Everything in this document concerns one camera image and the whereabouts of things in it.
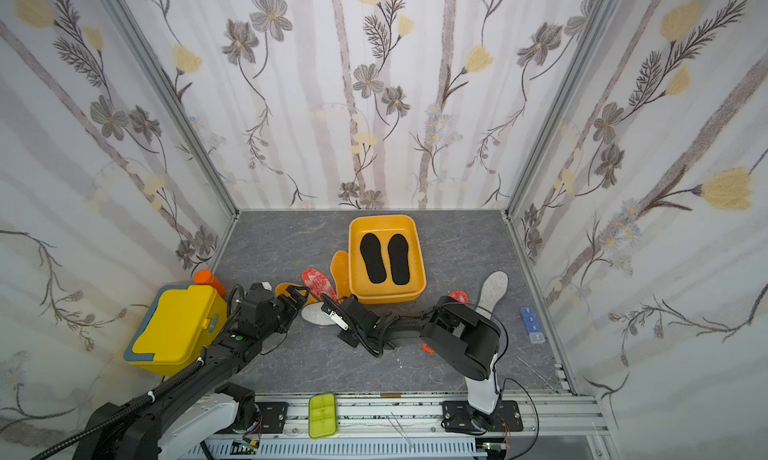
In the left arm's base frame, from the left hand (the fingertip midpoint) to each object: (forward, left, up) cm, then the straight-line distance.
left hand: (309, 295), depth 85 cm
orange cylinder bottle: (+7, +33, -1) cm, 33 cm away
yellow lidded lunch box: (-9, +30, +4) cm, 32 cm away
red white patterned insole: (+9, 0, -9) cm, 13 cm away
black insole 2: (+23, -27, -10) cm, 37 cm away
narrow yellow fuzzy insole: (+15, -6, -9) cm, 19 cm away
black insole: (+22, -18, -10) cm, 29 cm away
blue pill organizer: (-7, -67, -9) cm, 68 cm away
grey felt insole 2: (+5, -58, -10) cm, 59 cm away
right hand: (-3, -10, -8) cm, 13 cm away
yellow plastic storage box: (+9, -14, -9) cm, 19 cm away
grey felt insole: (-2, 0, -8) cm, 8 cm away
